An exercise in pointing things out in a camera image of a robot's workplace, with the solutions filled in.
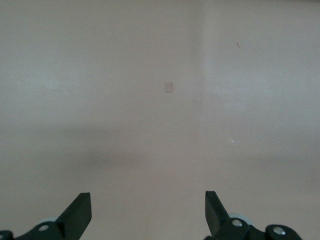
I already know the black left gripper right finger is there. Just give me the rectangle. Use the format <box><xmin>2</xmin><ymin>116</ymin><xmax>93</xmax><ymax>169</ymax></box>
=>
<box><xmin>204</xmin><ymin>190</ymin><xmax>253</xmax><ymax>240</ymax></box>

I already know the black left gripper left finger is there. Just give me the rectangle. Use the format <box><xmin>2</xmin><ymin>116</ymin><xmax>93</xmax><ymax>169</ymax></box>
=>
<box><xmin>14</xmin><ymin>191</ymin><xmax>92</xmax><ymax>240</ymax></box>

